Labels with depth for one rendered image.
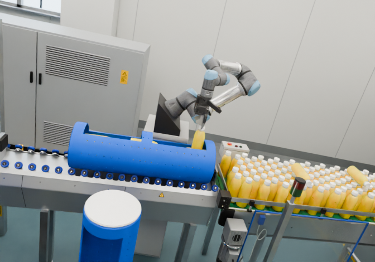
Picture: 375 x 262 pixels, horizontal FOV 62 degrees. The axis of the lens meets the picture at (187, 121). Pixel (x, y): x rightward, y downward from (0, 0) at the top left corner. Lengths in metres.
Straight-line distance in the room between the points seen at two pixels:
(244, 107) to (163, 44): 1.51
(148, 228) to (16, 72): 2.14
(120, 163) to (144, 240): 1.03
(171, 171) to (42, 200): 0.82
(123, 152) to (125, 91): 1.58
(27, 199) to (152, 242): 1.08
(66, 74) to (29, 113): 0.64
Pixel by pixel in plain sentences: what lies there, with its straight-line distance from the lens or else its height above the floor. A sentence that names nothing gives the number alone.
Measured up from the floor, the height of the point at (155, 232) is 0.27.
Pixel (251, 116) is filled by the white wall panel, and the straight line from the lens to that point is 4.84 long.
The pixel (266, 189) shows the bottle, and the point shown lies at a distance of 2.06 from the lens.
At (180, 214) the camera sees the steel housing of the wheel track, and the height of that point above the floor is 0.72.
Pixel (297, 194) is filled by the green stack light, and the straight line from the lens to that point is 1.88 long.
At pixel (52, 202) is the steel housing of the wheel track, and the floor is 0.72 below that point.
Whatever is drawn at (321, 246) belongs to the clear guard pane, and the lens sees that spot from 2.42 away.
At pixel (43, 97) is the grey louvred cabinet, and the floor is 0.74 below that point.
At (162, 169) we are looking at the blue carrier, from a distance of 1.90.
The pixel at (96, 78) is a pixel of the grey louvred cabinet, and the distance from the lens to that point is 3.40.
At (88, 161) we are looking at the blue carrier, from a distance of 1.91.
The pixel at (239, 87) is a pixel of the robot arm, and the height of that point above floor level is 1.56.
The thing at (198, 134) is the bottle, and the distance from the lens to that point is 1.92.
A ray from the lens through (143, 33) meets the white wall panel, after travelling 4.50.
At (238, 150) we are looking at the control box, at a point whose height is 1.08.
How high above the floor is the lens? 2.08
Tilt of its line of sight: 22 degrees down
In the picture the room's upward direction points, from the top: 13 degrees clockwise
